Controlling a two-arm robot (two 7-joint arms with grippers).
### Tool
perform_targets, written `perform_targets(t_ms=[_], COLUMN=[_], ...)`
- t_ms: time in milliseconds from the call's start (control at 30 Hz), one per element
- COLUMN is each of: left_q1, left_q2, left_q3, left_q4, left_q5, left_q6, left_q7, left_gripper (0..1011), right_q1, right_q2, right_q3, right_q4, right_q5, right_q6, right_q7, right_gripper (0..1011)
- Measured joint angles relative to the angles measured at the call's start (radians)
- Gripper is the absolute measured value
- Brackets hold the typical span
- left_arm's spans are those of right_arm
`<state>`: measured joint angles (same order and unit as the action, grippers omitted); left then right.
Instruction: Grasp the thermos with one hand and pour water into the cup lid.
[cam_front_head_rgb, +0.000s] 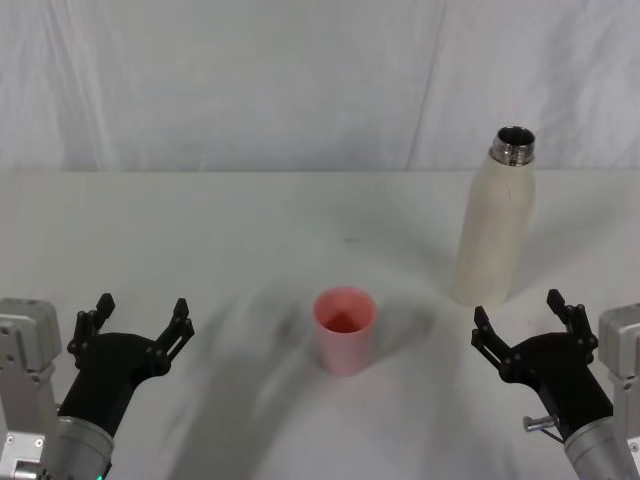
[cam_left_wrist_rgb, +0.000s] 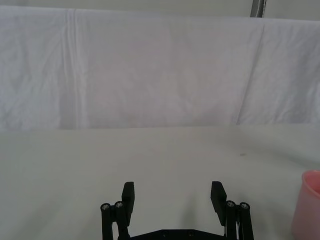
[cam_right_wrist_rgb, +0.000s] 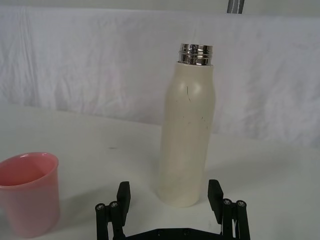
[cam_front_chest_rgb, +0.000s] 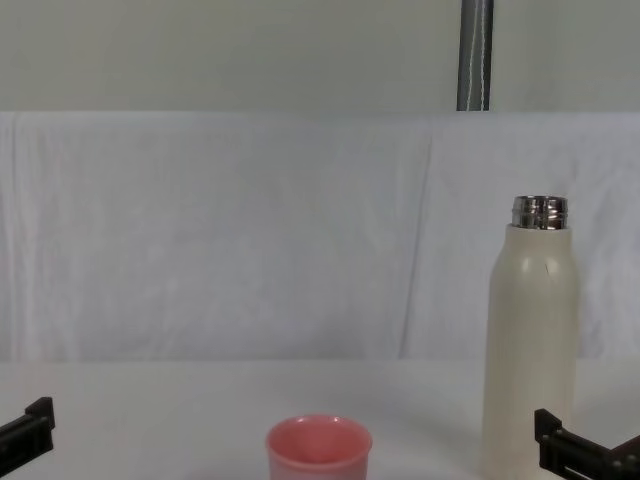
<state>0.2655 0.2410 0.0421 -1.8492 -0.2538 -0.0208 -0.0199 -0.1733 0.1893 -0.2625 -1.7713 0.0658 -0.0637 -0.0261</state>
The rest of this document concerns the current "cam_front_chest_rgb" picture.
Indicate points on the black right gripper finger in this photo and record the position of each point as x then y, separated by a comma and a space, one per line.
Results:
575, 452

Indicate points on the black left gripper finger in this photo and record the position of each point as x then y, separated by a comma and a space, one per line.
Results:
41, 422

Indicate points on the cream vacuum bottle steel neck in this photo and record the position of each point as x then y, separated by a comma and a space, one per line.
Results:
532, 340

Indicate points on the white table cloth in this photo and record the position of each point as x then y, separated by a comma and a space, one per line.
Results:
160, 415

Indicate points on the pink cup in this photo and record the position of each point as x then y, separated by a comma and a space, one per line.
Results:
320, 452

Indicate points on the white wrinkled backdrop cloth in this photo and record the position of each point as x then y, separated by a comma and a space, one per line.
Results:
250, 235

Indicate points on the grey striped post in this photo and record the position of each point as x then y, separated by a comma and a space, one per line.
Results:
474, 55

